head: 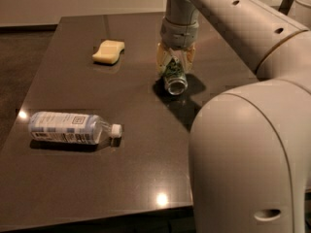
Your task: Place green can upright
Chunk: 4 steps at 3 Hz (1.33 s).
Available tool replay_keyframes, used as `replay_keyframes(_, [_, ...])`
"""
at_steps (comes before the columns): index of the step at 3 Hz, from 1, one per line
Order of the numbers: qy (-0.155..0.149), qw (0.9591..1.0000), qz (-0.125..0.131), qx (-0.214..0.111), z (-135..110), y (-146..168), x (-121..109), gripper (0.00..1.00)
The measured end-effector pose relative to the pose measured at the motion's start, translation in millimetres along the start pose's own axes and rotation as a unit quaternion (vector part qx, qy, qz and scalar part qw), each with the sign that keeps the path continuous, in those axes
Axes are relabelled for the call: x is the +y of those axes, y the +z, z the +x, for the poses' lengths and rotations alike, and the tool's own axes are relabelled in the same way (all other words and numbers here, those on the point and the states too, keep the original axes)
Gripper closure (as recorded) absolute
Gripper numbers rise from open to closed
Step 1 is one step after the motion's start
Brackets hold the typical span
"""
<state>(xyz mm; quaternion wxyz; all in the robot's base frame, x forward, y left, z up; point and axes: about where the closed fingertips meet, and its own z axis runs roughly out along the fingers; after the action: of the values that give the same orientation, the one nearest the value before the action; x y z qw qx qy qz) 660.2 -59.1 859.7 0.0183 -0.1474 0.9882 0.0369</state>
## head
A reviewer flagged yellow sponge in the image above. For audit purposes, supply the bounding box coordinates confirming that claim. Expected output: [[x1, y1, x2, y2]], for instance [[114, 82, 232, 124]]
[[92, 40, 124, 65]]

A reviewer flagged clear plastic water bottle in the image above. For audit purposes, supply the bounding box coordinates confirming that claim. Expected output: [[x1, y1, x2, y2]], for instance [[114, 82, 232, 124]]
[[28, 112, 122, 145]]

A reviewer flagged black panel at table edge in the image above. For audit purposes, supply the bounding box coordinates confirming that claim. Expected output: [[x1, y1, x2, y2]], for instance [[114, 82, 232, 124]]
[[278, 0, 294, 15]]

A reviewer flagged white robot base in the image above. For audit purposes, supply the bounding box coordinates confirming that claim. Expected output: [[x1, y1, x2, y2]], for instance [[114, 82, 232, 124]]
[[289, 0, 311, 27]]

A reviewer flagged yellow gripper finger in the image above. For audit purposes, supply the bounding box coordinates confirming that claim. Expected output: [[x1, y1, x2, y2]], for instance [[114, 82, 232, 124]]
[[180, 45, 195, 73], [156, 43, 172, 76]]

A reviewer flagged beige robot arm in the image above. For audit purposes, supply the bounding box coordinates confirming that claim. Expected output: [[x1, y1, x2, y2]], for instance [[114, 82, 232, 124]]
[[156, 0, 311, 233]]

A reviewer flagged green soda can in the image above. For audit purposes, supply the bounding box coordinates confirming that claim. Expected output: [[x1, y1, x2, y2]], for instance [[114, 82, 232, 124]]
[[162, 58, 188, 95]]

